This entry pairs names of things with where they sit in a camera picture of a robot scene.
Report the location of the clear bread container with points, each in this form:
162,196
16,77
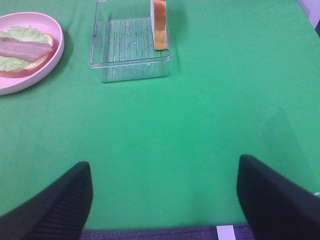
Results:
123,46

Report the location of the toy bread slice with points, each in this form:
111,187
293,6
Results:
158,15
34,66

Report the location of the green tablecloth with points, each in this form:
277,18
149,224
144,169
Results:
244,79

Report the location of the toy lettuce leaf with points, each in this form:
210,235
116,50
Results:
26,34

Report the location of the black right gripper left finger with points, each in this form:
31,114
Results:
59,212

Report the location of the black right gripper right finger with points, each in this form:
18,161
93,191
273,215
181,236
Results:
275,207

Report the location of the toy bacon strip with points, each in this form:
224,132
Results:
26,50

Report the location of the toy bread slice upright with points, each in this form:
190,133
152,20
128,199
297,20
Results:
158,15

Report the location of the pink round plate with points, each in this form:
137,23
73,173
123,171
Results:
45,24

